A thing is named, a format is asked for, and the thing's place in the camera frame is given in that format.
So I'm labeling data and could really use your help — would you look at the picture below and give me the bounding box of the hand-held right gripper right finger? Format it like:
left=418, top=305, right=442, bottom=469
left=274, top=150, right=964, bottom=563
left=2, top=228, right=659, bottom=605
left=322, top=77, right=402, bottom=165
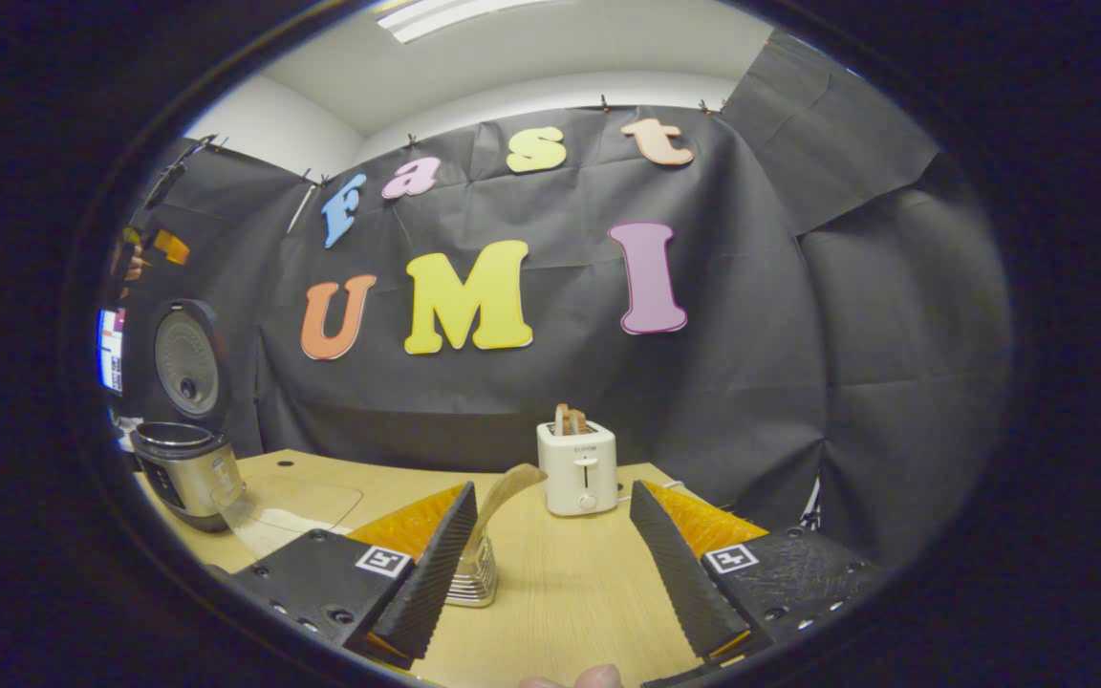
left=629, top=480, right=886, bottom=666

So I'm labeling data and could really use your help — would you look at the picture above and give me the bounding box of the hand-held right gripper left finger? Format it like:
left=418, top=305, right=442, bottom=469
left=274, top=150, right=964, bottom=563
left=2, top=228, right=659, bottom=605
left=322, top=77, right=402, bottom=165
left=226, top=481, right=478, bottom=670

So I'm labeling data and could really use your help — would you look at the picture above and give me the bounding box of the metal wire chopstick holder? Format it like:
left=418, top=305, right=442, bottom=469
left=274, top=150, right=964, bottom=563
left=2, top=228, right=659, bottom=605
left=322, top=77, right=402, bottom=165
left=444, top=534, right=500, bottom=610

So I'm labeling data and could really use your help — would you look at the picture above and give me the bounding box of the wooden spoon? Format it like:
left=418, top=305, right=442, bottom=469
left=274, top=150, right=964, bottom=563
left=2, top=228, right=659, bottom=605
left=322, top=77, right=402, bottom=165
left=462, top=462, right=550, bottom=567

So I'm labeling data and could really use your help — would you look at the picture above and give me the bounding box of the clear plastic rice container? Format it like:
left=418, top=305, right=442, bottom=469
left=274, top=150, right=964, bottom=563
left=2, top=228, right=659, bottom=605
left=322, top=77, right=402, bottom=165
left=210, top=474, right=366, bottom=561

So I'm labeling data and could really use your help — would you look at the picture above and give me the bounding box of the grey rice cooker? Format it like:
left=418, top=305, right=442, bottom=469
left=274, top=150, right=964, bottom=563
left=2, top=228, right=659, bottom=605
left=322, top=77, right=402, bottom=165
left=129, top=298, right=248, bottom=534

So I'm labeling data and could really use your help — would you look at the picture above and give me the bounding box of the computer monitor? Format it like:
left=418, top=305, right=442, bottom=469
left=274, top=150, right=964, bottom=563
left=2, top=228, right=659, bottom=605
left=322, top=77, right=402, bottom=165
left=97, top=307, right=129, bottom=396

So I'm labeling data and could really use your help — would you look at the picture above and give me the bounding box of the white toaster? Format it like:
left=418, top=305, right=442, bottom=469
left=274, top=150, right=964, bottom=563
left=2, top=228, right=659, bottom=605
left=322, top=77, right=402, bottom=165
left=536, top=419, right=620, bottom=519

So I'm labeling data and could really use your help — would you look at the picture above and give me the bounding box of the black backdrop cloth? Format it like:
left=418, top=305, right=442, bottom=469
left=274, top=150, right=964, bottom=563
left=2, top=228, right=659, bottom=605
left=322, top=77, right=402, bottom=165
left=111, top=29, right=1015, bottom=565

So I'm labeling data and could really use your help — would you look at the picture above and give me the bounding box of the ceiling light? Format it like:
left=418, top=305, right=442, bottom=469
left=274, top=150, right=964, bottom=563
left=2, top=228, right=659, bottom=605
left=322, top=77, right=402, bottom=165
left=376, top=0, right=562, bottom=45

